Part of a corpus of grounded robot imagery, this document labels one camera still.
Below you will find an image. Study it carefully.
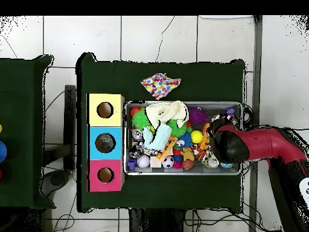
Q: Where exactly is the small soccer ball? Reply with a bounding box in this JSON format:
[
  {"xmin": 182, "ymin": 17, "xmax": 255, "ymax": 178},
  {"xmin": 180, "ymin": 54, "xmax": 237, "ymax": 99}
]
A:
[{"xmin": 161, "ymin": 155, "xmax": 174, "ymax": 170}]

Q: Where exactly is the blue round object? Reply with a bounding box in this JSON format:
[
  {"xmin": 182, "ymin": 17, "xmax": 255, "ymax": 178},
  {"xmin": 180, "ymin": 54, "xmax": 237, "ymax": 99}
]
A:
[{"xmin": 0, "ymin": 140, "xmax": 8, "ymax": 163}]

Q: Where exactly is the side table with green cloth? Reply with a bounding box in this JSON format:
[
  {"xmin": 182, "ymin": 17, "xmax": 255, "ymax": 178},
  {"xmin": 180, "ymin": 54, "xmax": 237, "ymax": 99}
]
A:
[{"xmin": 0, "ymin": 54, "xmax": 55, "ymax": 210}]

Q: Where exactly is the green spiky ball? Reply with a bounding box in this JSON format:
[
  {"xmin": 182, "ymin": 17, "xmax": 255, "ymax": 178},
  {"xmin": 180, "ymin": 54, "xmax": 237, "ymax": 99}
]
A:
[
  {"xmin": 132, "ymin": 108, "xmax": 151, "ymax": 131},
  {"xmin": 166, "ymin": 118, "xmax": 188, "ymax": 137}
]

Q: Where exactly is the purple spiky ball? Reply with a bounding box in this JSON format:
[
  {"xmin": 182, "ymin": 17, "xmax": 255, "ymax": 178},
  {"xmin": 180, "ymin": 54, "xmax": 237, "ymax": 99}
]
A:
[{"xmin": 188, "ymin": 107, "xmax": 209, "ymax": 126}]

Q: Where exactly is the wooden box with three holes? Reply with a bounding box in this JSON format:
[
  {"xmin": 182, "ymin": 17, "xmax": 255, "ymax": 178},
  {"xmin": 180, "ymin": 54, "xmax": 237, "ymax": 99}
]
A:
[{"xmin": 86, "ymin": 92, "xmax": 126, "ymax": 193}]

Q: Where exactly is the white baseball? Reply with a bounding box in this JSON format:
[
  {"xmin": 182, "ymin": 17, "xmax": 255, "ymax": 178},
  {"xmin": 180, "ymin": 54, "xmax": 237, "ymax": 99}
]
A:
[{"xmin": 136, "ymin": 154, "xmax": 150, "ymax": 169}]

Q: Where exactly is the cream cloth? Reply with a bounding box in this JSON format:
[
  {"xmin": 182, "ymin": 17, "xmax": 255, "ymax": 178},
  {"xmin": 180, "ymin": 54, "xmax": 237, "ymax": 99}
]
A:
[{"xmin": 144, "ymin": 100, "xmax": 189, "ymax": 129}]

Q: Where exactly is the yellow ball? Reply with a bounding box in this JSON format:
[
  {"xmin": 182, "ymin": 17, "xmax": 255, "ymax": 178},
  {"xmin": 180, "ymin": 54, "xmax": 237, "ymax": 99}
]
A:
[{"xmin": 190, "ymin": 130, "xmax": 204, "ymax": 144}]

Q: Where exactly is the polka dot cloth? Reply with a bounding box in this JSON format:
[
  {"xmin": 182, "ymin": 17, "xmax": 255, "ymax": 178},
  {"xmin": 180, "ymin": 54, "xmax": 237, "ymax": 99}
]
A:
[{"xmin": 141, "ymin": 72, "xmax": 182, "ymax": 101}]

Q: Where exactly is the orange plastic toy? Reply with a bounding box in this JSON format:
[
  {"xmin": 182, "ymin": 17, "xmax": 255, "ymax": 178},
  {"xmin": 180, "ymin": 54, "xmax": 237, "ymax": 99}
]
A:
[{"xmin": 156, "ymin": 135, "xmax": 179, "ymax": 163}]

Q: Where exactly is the dark green tablecloth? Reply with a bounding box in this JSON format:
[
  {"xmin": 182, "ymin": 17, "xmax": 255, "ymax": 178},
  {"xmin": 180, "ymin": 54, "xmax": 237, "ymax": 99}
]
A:
[{"xmin": 76, "ymin": 52, "xmax": 247, "ymax": 213}]

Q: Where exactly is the mint green cloth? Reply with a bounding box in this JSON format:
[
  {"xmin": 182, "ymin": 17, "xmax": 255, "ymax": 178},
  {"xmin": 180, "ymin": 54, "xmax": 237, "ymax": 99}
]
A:
[{"xmin": 142, "ymin": 120, "xmax": 173, "ymax": 152}]

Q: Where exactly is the orange long plastic block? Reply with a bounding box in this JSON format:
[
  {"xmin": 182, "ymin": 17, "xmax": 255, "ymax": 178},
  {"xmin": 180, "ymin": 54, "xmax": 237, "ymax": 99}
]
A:
[{"xmin": 200, "ymin": 123, "xmax": 212, "ymax": 150}]

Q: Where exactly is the black upright panel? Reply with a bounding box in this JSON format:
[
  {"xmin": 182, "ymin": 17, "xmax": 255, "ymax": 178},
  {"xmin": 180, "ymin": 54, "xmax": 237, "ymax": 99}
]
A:
[{"xmin": 64, "ymin": 85, "xmax": 77, "ymax": 171}]

